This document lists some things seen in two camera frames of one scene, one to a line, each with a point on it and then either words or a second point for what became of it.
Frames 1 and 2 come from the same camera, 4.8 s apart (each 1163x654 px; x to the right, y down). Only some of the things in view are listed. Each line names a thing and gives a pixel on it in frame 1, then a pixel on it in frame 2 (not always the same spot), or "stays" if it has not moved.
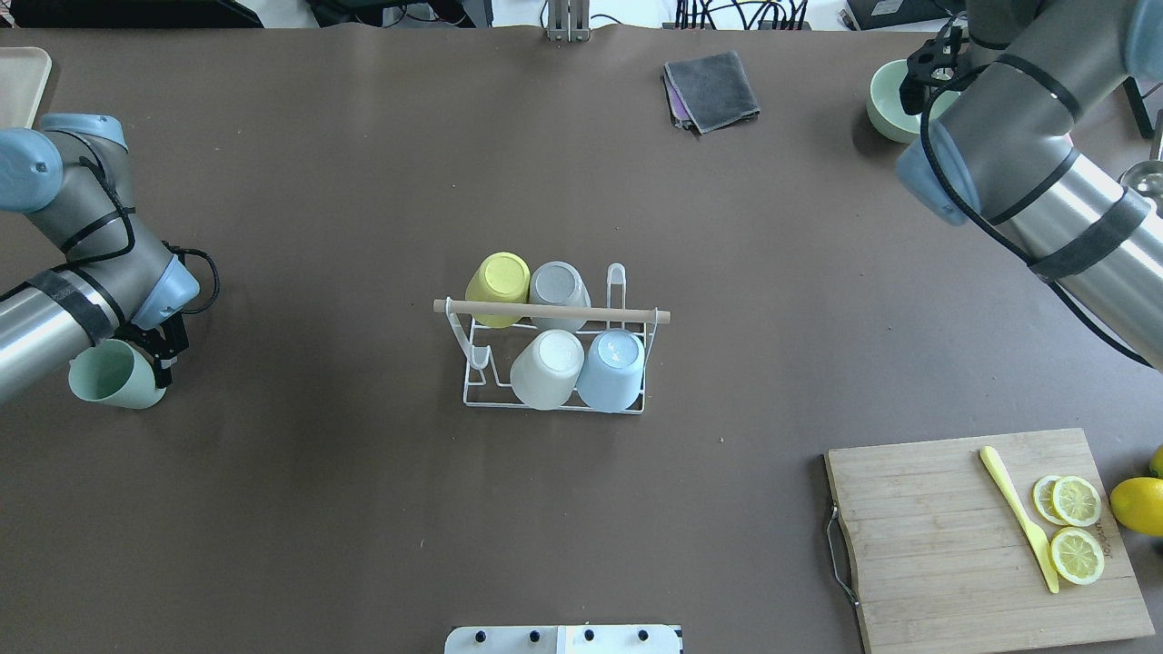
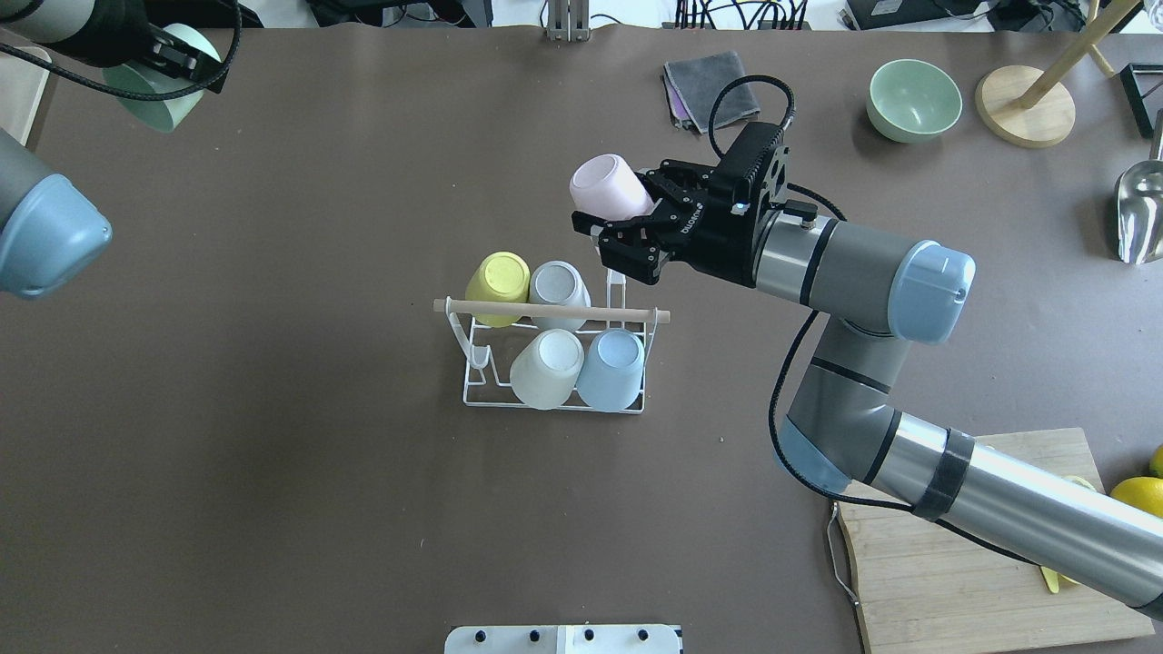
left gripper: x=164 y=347 -> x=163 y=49
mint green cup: x=113 y=372 -> x=164 y=115
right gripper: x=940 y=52 -> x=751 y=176
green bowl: x=886 y=109 stays
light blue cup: x=611 y=378 stays
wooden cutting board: x=946 y=564 stays
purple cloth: x=676 y=106 stays
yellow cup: x=501 y=276 stays
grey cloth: x=713 y=89 stays
